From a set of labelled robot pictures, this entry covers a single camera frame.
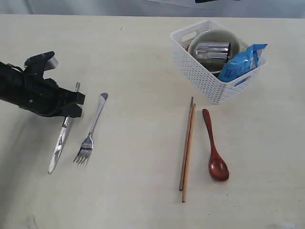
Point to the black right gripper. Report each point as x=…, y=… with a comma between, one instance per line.
x=204, y=1

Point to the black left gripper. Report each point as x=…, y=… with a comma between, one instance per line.
x=40, y=96

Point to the pale green ceramic bowl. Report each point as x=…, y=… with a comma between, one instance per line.
x=215, y=36

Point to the shiny stainless steel cup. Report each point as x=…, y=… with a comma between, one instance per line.
x=218, y=52

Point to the short metal spoon handle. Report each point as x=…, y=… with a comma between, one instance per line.
x=88, y=143

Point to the blue snack packet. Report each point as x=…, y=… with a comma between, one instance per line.
x=242, y=63

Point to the light wooden chopstick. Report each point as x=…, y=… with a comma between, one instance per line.
x=187, y=161

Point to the dark wooden chopstick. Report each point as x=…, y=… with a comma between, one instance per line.
x=186, y=145

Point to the reddish brown wooden spoon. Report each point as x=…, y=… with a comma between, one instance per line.
x=217, y=166

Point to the white woven plastic basket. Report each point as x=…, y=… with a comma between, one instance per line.
x=203, y=80

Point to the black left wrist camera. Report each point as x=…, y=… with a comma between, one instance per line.
x=38, y=64

